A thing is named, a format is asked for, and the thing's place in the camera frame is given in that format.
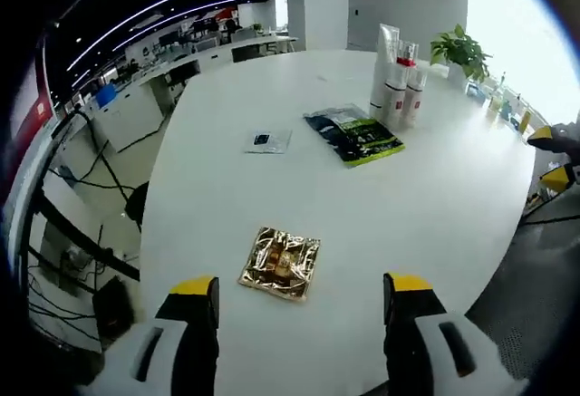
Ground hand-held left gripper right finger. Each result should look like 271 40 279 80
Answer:
382 271 531 396

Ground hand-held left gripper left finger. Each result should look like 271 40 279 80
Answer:
74 274 222 396

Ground gold foil sachet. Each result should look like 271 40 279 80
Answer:
236 226 322 304

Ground small white spray bottle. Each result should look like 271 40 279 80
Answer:
404 69 429 130
382 79 408 128

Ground white pump bottle red collar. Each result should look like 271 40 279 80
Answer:
391 38 419 98

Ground white skincare tube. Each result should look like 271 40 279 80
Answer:
369 23 402 119

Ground green black skincare packet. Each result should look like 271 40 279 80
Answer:
302 103 406 169

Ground small clear plastic bag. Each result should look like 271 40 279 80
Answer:
244 128 294 155

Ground black floor box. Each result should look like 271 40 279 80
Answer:
92 275 136 339

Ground blue white pack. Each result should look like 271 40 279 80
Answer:
465 82 488 104

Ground bright window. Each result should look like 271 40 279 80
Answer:
466 0 580 125

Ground green potted plant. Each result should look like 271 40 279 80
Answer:
429 23 494 82

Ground black office chair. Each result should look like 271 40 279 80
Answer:
124 181 150 234

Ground white office desk row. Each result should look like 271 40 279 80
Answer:
92 35 300 153

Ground blue box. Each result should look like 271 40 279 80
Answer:
96 85 118 108

